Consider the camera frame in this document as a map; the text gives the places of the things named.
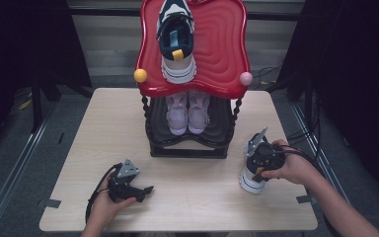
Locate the left hand-held gripper black cable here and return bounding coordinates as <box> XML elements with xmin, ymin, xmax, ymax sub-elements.
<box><xmin>84</xmin><ymin>164</ymin><xmax>120</xmax><ymax>225</ymax></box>

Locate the purple jelly sandal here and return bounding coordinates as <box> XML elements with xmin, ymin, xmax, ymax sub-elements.
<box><xmin>165</xmin><ymin>91</ymin><xmax>190</xmax><ymax>136</ymax></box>
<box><xmin>188</xmin><ymin>90</ymin><xmax>211</xmax><ymax>135</ymax></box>

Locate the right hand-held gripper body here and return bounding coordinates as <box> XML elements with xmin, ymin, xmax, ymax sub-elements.
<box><xmin>246</xmin><ymin>126</ymin><xmax>285</xmax><ymax>176</ymax></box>

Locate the hand-held gripper black cable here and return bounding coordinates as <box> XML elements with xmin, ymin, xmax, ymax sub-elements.
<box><xmin>84</xmin><ymin>164</ymin><xmax>120</xmax><ymax>225</ymax></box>
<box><xmin>274</xmin><ymin>144</ymin><xmax>341</xmax><ymax>237</ymax></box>

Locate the black hanging cable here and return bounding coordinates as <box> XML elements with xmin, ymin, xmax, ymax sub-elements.
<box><xmin>285</xmin><ymin>95</ymin><xmax>323</xmax><ymax>196</ymax></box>

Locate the black stand leg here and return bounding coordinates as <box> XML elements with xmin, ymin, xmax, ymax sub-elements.
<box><xmin>29</xmin><ymin>73</ymin><xmax>62</xmax><ymax>134</ymax></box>

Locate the navy and white sneaker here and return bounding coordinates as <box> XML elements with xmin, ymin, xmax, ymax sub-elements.
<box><xmin>238</xmin><ymin>144</ymin><xmax>270</xmax><ymax>196</ymax></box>
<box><xmin>156</xmin><ymin>0</ymin><xmax>197</xmax><ymax>85</ymax></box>

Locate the red and black shoe rack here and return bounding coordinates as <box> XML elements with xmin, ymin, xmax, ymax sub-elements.
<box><xmin>133</xmin><ymin>0</ymin><xmax>255</xmax><ymax>160</ymax></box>

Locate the grey tape piece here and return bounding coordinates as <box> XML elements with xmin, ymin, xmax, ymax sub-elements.
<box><xmin>296</xmin><ymin>195</ymin><xmax>319</xmax><ymax>205</ymax></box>
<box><xmin>43</xmin><ymin>198</ymin><xmax>62</xmax><ymax>209</ymax></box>

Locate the right hand-held gripper black cable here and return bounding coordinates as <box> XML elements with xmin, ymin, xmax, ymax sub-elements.
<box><xmin>274</xmin><ymin>144</ymin><xmax>341</xmax><ymax>237</ymax></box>

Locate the dark curtain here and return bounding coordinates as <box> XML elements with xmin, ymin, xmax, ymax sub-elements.
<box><xmin>275</xmin><ymin>0</ymin><xmax>379</xmax><ymax>208</ymax></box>
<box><xmin>0</xmin><ymin>0</ymin><xmax>93</xmax><ymax>166</ymax></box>

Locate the black floor cable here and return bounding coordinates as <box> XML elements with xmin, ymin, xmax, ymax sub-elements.
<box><xmin>252</xmin><ymin>63</ymin><xmax>284</xmax><ymax>91</ymax></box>

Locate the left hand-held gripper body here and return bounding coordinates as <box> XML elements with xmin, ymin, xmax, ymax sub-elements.
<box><xmin>108</xmin><ymin>158</ymin><xmax>144</xmax><ymax>203</ymax></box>

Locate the yellow tape strip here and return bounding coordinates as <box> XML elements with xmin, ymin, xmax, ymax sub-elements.
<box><xmin>18</xmin><ymin>98</ymin><xmax>33</xmax><ymax>111</ymax></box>

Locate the person's left hand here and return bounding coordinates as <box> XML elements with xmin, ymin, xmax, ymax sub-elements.
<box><xmin>87</xmin><ymin>169</ymin><xmax>137</xmax><ymax>226</ymax></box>

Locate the metal floor rail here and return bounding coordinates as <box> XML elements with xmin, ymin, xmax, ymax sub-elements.
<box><xmin>290</xmin><ymin>103</ymin><xmax>369</xmax><ymax>237</ymax></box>
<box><xmin>0</xmin><ymin>98</ymin><xmax>59</xmax><ymax>237</ymax></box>

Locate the person's right hand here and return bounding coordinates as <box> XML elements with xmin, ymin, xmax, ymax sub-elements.
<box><xmin>262</xmin><ymin>138</ymin><xmax>317</xmax><ymax>186</ymax></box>

